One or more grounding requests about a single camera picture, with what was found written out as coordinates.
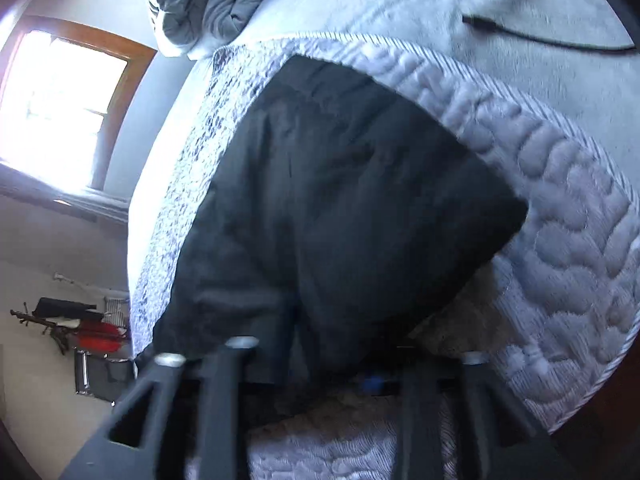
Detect white bed sheet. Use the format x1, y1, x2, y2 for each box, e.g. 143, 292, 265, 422
127, 0, 640, 302

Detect grey quilted bedspread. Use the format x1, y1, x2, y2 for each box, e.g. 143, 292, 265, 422
128, 34, 639, 479

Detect black cable on bed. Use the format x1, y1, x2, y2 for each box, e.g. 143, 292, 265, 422
461, 14, 637, 53

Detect wooden framed window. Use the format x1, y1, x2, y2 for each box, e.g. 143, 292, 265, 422
1, 15, 156, 193

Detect black pants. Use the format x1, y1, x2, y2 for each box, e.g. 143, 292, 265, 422
153, 56, 527, 384

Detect coat rack with clothes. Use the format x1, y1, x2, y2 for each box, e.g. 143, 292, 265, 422
10, 297, 129, 354

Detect black chrome chair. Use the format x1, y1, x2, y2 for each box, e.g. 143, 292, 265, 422
74, 349, 134, 403

